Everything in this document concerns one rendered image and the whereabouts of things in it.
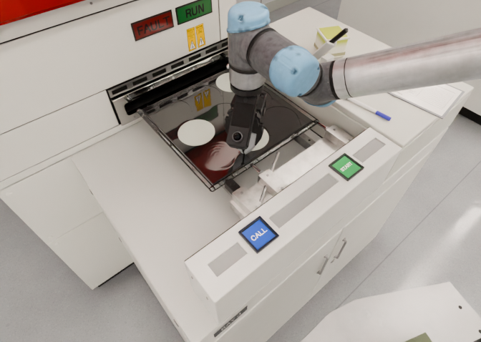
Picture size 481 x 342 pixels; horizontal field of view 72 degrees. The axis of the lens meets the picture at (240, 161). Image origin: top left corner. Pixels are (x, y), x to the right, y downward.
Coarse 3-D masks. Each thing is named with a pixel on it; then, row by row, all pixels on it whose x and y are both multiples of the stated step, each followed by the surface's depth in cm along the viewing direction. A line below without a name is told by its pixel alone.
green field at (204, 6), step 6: (204, 0) 92; (186, 6) 90; (192, 6) 91; (198, 6) 92; (204, 6) 93; (210, 6) 95; (180, 12) 89; (186, 12) 91; (192, 12) 92; (198, 12) 93; (204, 12) 94; (180, 18) 91; (186, 18) 92; (192, 18) 93
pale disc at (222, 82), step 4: (228, 72) 107; (220, 76) 106; (224, 76) 106; (228, 76) 106; (216, 80) 104; (220, 80) 104; (224, 80) 104; (228, 80) 104; (216, 84) 103; (220, 84) 103; (224, 84) 103; (228, 84) 103; (220, 88) 102; (224, 88) 102; (228, 88) 102
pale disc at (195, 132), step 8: (192, 120) 93; (200, 120) 93; (184, 128) 91; (192, 128) 91; (200, 128) 90; (208, 128) 90; (184, 136) 89; (192, 136) 89; (200, 136) 89; (208, 136) 89; (192, 144) 87; (200, 144) 87
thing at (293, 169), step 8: (320, 144) 90; (328, 144) 90; (304, 152) 88; (312, 152) 88; (320, 152) 88; (328, 152) 88; (296, 160) 86; (304, 160) 86; (312, 160) 86; (320, 160) 86; (280, 168) 84; (288, 168) 84; (296, 168) 84; (304, 168) 84; (280, 176) 83; (288, 176) 83; (296, 176) 83; (256, 184) 81; (288, 184) 81; (256, 192) 79; (232, 200) 78; (264, 200) 78; (232, 208) 79; (240, 208) 77; (240, 216) 77
